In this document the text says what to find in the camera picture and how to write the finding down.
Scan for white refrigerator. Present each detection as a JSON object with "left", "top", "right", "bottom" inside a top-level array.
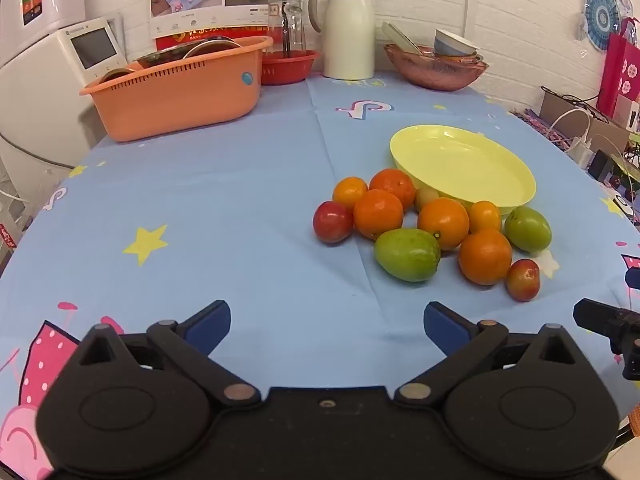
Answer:
[{"left": 0, "top": 0, "right": 126, "bottom": 241}]

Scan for large dimpled tangerine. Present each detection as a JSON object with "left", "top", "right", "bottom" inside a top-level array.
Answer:
[{"left": 369, "top": 168, "right": 417, "bottom": 208}]

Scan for yellow plastic plate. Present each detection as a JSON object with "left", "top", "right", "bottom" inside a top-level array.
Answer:
[{"left": 389, "top": 124, "right": 537, "bottom": 209}]

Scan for small red plum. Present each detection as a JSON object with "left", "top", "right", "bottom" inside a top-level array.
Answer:
[{"left": 505, "top": 259, "right": 541, "bottom": 303}]

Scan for white thermos jug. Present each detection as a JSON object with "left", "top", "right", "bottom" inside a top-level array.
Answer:
[{"left": 307, "top": 0, "right": 377, "bottom": 80}]

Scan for red plastic basket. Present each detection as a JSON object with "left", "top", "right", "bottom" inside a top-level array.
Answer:
[{"left": 260, "top": 49, "right": 321, "bottom": 86}]

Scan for green jujube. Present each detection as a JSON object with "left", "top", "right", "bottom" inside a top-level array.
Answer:
[{"left": 503, "top": 206, "right": 553, "bottom": 254}]

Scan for brown longan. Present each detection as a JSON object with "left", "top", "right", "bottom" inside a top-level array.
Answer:
[{"left": 414, "top": 187, "right": 441, "bottom": 213}]

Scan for metal bowls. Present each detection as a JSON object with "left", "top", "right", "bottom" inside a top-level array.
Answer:
[{"left": 100, "top": 36, "right": 243, "bottom": 84}]

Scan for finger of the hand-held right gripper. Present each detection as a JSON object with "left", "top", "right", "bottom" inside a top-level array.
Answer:
[{"left": 573, "top": 298, "right": 640, "bottom": 381}]

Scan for clear glass cup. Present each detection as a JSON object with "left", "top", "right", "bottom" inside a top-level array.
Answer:
[{"left": 266, "top": 0, "right": 307, "bottom": 59}]

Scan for round blue paper fan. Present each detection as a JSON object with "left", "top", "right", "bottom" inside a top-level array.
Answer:
[{"left": 581, "top": 0, "right": 635, "bottom": 52}]

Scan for small black box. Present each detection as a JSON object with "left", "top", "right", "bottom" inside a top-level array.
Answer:
[{"left": 588, "top": 150, "right": 615, "bottom": 182}]

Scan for pink glass bowl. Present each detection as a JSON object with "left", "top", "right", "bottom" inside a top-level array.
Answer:
[{"left": 383, "top": 43, "right": 490, "bottom": 93}]

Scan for white cable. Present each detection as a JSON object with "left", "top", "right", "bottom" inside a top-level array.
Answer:
[{"left": 546, "top": 108, "right": 592, "bottom": 147}]

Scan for round orange with stem mark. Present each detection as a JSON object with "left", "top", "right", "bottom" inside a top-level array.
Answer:
[{"left": 417, "top": 197, "right": 471, "bottom": 252}]

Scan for pink gift bag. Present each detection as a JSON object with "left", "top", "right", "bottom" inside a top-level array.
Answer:
[{"left": 597, "top": 17, "right": 640, "bottom": 117}]

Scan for cardboard box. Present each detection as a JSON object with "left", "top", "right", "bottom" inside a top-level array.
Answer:
[{"left": 540, "top": 86, "right": 632, "bottom": 155}]

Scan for small pale orange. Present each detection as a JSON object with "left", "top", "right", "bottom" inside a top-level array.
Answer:
[
  {"left": 467, "top": 200, "right": 502, "bottom": 235},
  {"left": 332, "top": 176, "right": 370, "bottom": 211}
]

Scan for green mango fruit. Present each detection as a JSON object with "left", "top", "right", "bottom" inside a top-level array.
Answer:
[{"left": 374, "top": 228, "right": 442, "bottom": 282}]

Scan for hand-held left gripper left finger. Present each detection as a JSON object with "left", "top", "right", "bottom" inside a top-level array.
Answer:
[{"left": 75, "top": 300, "right": 261, "bottom": 409}]

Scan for white dish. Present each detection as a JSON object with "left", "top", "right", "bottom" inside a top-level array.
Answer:
[{"left": 382, "top": 22, "right": 425, "bottom": 56}]

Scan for blue printed tablecloth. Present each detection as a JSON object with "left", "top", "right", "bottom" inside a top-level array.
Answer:
[{"left": 0, "top": 74, "right": 640, "bottom": 480}]

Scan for white charger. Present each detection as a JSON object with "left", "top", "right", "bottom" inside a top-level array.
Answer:
[{"left": 574, "top": 135, "right": 594, "bottom": 167}]

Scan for blue and white bowl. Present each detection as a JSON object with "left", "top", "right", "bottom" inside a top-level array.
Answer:
[{"left": 433, "top": 28, "right": 480, "bottom": 59}]

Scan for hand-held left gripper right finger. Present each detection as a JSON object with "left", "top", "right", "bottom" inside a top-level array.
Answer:
[{"left": 395, "top": 301, "right": 581, "bottom": 408}]

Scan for purple patterned cloth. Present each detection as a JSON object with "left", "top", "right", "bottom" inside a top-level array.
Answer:
[{"left": 509, "top": 109, "right": 581, "bottom": 153}]

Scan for orange plastic basket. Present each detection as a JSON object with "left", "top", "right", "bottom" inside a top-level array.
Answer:
[{"left": 80, "top": 35, "right": 274, "bottom": 143}]

